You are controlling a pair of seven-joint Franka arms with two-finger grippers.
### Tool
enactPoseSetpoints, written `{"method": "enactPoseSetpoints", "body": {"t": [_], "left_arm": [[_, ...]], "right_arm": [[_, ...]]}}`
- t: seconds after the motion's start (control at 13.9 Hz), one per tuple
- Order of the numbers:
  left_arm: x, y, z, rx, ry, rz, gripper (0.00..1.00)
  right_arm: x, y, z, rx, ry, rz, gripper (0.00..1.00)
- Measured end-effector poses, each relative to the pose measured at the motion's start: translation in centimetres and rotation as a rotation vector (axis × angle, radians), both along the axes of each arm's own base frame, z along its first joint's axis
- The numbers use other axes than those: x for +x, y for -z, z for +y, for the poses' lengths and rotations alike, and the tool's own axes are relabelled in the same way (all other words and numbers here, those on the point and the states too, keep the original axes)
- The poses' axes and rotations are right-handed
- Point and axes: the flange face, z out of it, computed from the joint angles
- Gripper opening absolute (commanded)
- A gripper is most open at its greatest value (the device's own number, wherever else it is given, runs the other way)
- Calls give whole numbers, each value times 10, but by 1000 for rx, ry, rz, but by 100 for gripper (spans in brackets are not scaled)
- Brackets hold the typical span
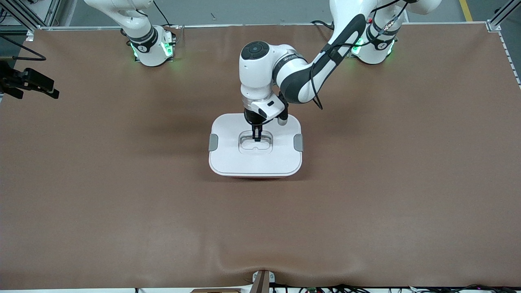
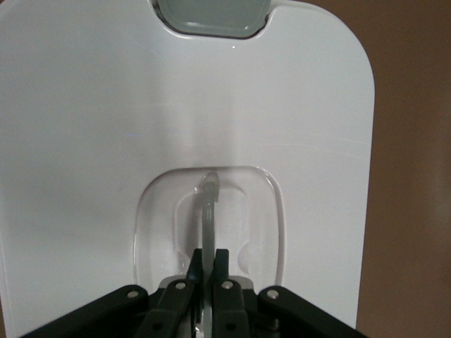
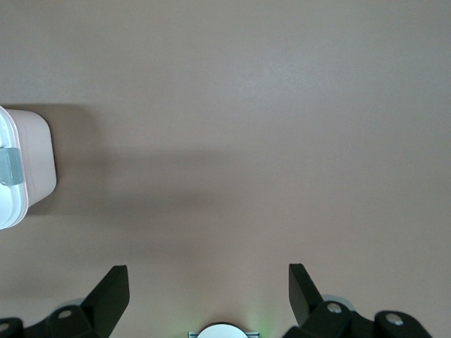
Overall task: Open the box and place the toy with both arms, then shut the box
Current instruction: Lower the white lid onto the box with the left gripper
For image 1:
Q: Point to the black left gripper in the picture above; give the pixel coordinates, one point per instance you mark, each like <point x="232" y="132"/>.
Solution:
<point x="253" y="118"/>

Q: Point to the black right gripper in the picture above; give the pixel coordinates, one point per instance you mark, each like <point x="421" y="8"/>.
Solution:
<point x="11" y="78"/>

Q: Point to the white box lid grey clips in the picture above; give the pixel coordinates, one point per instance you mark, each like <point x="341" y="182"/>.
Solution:
<point x="252" y="162"/>

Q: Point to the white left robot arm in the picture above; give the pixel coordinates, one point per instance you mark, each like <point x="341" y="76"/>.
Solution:
<point x="256" y="77"/>

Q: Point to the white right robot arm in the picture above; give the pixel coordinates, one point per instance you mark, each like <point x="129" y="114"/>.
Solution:
<point x="149" y="56"/>

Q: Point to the pink plastic box base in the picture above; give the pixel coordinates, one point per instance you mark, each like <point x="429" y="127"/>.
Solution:
<point x="254" y="177"/>

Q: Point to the brown table mat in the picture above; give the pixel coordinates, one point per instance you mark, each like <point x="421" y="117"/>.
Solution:
<point x="366" y="224"/>

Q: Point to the brown wooden board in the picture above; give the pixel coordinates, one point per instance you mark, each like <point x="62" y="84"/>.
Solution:
<point x="215" y="290"/>

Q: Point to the aluminium frame struts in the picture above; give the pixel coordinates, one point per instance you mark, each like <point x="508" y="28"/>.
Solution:
<point x="52" y="14"/>

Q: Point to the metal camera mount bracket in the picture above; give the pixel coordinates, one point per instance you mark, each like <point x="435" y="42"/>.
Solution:
<point x="260" y="283"/>

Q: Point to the aluminium frame post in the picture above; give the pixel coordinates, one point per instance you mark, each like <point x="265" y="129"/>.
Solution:
<point x="493" y="26"/>

